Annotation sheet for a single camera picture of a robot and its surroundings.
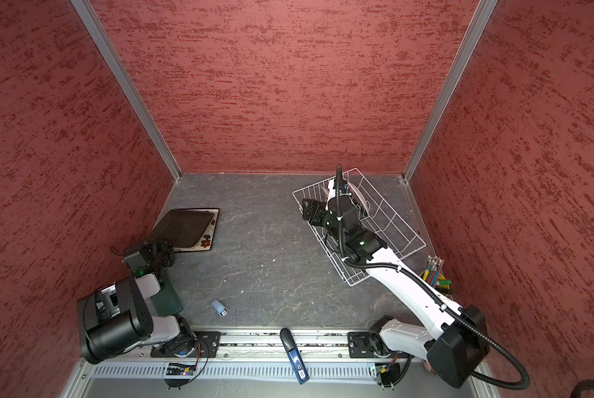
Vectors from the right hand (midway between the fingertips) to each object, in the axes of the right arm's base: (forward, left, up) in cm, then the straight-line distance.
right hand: (309, 208), depth 76 cm
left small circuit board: (-38, +42, -29) cm, 63 cm away
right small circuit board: (-41, -22, -28) cm, 54 cm away
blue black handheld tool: (-36, +6, -22) cm, 43 cm away
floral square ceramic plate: (+3, +41, -25) cm, 48 cm away
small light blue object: (-23, +30, -23) cm, 44 cm away
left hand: (+2, +50, -18) cm, 53 cm away
